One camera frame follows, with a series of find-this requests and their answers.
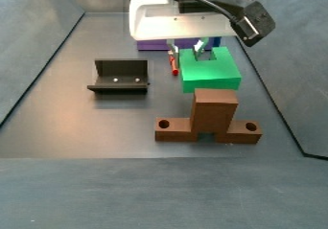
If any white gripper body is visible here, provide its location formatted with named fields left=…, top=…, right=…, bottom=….
left=130, top=0, right=236, bottom=40

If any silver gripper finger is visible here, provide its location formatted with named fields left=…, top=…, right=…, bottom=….
left=166, top=38, right=180, bottom=68
left=193, top=37, right=209, bottom=59

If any green U-shaped block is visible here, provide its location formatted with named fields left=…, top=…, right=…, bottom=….
left=180, top=47, right=243, bottom=93

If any purple board with cross slot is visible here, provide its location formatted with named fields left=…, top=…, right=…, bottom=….
left=137, top=36, right=221, bottom=51

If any red cylinder peg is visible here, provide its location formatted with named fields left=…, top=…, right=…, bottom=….
left=168, top=51, right=180, bottom=76

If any brown T-shaped block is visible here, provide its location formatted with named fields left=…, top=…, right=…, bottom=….
left=156, top=88, right=263, bottom=144

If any black angle bracket fixture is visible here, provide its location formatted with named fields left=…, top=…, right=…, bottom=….
left=87, top=58, right=149, bottom=93

